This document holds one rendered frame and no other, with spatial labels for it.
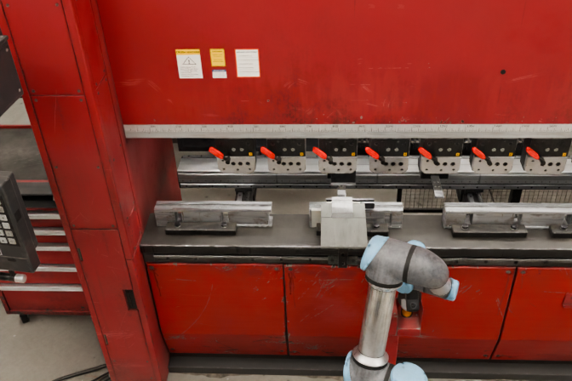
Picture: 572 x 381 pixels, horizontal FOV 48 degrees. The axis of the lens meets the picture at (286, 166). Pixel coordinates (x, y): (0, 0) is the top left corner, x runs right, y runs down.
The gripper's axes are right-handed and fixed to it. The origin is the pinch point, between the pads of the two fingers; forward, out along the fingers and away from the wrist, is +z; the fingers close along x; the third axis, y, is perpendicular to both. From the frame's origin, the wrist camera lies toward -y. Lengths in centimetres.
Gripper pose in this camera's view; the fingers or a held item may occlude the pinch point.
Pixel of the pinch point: (407, 310)
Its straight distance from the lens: 265.7
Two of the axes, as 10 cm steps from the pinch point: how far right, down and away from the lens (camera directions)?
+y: 0.3, -6.6, 7.5
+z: 0.3, 7.5, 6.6
